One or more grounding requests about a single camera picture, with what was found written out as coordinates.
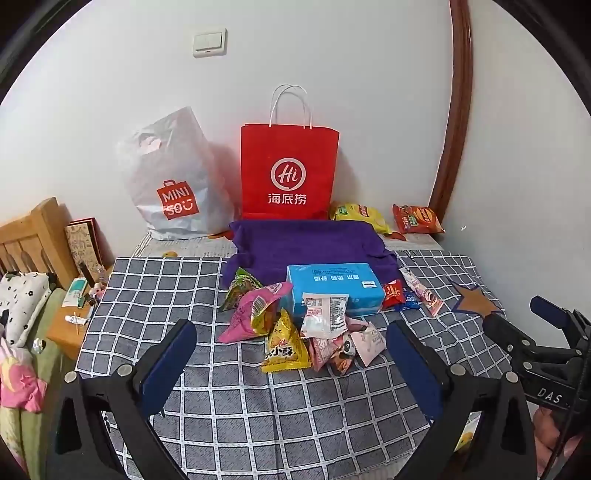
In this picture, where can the red paper bag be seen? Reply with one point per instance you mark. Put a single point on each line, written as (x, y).
(288, 152)

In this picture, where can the green bed sheet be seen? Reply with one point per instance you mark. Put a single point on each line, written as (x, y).
(51, 364)

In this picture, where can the light pink snack packet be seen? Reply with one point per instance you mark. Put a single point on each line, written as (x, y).
(369, 344)

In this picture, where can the person's right hand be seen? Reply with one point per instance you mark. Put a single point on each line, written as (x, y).
(547, 429)

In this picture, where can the green white tube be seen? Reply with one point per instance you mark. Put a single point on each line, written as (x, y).
(74, 293)

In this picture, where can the pink star cloth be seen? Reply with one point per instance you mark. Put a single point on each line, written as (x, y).
(18, 383)

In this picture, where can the white plastic bag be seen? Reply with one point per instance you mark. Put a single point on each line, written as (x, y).
(171, 157)

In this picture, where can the white snack packet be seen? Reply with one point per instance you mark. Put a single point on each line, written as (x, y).
(323, 316)

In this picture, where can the silver round object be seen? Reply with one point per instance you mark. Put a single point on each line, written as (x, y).
(38, 346)

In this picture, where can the blue tissue pack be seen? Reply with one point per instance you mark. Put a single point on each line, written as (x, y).
(332, 279)

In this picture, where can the small white tube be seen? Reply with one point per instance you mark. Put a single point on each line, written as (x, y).
(77, 317)

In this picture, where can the patterned hardcover book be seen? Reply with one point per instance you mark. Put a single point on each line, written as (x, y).
(83, 244)

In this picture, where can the red candy packet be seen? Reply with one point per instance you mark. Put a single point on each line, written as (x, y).
(393, 295)

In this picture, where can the white dotted pillow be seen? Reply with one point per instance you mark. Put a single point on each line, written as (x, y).
(27, 300)

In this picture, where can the small blue snack packet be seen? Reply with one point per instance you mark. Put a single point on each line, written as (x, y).
(410, 302)

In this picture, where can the white light switch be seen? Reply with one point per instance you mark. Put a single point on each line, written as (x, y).
(210, 42)

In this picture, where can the purple cloth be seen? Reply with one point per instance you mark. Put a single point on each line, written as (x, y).
(300, 244)

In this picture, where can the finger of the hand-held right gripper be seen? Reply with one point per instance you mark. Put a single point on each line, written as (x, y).
(549, 309)
(508, 332)

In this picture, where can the green snack packet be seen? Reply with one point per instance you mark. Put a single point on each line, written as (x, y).
(238, 288)

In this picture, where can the long pink snack stick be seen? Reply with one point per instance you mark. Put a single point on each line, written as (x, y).
(422, 293)

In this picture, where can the wooden nightstand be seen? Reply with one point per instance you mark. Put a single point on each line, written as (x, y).
(64, 332)

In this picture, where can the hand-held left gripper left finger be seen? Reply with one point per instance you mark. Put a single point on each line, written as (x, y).
(168, 364)

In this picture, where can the grey checked blanket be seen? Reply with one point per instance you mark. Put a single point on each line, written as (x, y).
(184, 286)

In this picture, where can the yellow snack packet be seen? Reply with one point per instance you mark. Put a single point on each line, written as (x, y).
(284, 350)

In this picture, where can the pink panda snack packet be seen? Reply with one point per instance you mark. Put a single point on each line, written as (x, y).
(337, 357)

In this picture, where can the yellow chips bag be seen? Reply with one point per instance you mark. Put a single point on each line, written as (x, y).
(358, 214)

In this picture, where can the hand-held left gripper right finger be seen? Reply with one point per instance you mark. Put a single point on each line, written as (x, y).
(418, 369)

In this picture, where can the magenta snack packet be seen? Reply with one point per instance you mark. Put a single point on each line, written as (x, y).
(249, 318)

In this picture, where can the orange chips bag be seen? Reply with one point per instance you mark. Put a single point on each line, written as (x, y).
(418, 218)

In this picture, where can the brown wooden door frame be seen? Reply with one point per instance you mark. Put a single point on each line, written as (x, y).
(461, 92)

